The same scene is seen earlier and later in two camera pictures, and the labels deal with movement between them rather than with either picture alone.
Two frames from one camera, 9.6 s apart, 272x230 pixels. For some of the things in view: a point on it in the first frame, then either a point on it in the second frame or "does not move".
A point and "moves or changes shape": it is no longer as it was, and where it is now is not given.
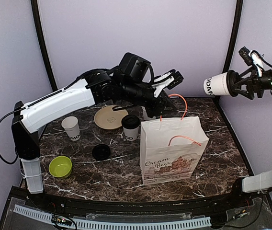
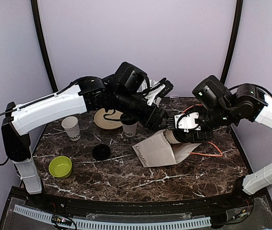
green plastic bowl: (60, 166) does not move
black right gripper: (259, 90) → (199, 136)
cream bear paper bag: (170, 148) moves or changes shape
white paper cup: (71, 125) does not move
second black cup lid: (101, 152) does not move
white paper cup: (217, 85) → (168, 134)
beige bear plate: (106, 118) does not move
